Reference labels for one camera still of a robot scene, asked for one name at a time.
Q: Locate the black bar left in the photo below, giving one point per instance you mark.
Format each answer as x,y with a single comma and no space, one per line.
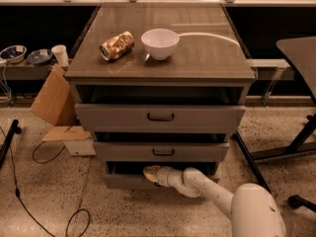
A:
14,129

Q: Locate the white bowl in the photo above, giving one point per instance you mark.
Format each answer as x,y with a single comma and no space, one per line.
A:
160,43

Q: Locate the white paper cup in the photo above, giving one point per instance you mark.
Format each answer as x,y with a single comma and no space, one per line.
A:
61,55

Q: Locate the grey drawer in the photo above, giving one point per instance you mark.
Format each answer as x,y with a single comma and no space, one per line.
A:
161,152
129,175
159,118

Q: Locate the dark round table top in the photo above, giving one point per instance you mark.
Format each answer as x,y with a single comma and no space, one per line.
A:
300,53

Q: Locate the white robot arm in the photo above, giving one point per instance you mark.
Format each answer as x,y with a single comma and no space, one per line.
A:
252,209

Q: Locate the white box on floor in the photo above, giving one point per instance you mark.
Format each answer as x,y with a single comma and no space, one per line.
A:
80,147

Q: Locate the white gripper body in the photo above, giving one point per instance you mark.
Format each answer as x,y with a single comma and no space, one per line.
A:
163,175

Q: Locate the crushed gold soda can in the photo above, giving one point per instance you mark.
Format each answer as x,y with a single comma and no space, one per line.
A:
116,47

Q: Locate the grey drawer cabinet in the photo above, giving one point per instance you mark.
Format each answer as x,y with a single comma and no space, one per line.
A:
207,68

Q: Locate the grey middle drawer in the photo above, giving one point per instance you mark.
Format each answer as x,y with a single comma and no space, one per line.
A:
161,152

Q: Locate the leaning cardboard sheet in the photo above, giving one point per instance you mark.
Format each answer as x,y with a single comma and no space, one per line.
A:
54,102

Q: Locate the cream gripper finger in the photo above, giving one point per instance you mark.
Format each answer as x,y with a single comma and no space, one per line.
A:
151,177
151,169

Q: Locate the flat cardboard piece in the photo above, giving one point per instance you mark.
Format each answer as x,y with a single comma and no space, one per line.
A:
66,133

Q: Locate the grey bottom drawer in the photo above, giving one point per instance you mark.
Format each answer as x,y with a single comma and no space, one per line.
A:
129,175

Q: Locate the blue bowl on shelf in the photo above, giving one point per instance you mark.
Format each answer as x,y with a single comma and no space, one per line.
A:
40,57

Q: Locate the grey low shelf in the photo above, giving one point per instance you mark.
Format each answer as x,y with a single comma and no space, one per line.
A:
25,71

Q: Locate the grey top drawer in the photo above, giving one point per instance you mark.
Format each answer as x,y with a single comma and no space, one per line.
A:
159,118

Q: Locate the black caster foot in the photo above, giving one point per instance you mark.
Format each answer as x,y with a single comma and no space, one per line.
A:
297,201

